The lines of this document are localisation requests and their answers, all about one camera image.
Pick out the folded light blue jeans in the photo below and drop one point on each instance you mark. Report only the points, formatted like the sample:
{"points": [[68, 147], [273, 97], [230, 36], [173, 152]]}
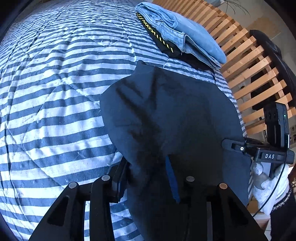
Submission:
{"points": [[189, 36]]}

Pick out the black jacket on railing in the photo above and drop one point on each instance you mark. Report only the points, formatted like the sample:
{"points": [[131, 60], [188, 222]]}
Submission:
{"points": [[274, 52]]}

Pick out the wooden slatted railing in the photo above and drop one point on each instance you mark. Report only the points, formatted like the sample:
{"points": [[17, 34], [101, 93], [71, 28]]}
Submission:
{"points": [[250, 72]]}

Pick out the black garment with yellow trim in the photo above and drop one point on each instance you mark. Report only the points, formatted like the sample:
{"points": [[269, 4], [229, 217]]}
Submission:
{"points": [[166, 47]]}

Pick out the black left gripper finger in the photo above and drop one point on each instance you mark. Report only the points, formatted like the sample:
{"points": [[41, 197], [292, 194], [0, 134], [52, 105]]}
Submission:
{"points": [[119, 181]]}

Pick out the white gloved right hand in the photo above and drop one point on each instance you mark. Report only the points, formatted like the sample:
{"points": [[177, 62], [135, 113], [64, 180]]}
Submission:
{"points": [[267, 190]]}

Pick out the black knit sleeve forearm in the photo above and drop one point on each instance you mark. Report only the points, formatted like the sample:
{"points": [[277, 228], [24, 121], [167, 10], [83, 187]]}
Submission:
{"points": [[283, 213]]}

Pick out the blue white striped bedspread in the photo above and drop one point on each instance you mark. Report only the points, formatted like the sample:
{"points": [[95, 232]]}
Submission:
{"points": [[55, 64]]}

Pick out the dark navy trousers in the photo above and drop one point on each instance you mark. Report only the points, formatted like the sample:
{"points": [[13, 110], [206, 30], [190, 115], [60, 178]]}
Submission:
{"points": [[170, 128]]}

